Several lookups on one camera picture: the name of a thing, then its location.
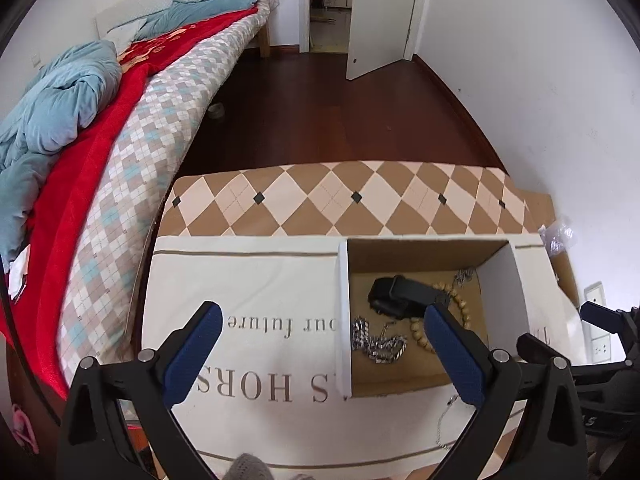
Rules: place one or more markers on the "red blanket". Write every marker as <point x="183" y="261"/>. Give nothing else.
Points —
<point x="93" y="214"/>

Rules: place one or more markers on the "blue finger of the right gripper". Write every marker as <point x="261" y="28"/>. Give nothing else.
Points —
<point x="606" y="319"/>

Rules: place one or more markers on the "open cardboard box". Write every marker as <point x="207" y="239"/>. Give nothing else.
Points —
<point x="500" y="287"/>

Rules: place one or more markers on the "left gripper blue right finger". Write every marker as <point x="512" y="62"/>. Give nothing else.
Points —
<point x="488" y="380"/>

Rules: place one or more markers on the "white paper pieces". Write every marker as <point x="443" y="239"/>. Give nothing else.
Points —
<point x="18" y="273"/>

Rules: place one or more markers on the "light blue duvet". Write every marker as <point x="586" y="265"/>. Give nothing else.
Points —
<point x="71" y="112"/>

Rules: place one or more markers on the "checkered tablecloth with text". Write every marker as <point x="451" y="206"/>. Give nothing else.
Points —
<point x="263" y="245"/>

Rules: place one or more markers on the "clear plastic wrap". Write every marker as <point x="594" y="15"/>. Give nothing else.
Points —
<point x="558" y="237"/>

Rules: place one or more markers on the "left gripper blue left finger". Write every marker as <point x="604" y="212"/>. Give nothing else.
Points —
<point x="165" y="379"/>

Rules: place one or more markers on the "black smart band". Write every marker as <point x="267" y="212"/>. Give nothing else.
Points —
<point x="399" y="297"/>

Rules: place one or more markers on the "bed with checkered mattress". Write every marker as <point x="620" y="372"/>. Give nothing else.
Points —
<point x="87" y="159"/>

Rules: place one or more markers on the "white power strip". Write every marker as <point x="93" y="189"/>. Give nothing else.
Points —
<point x="600" y="340"/>

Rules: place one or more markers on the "white door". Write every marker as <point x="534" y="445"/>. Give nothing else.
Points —
<point x="379" y="30"/>

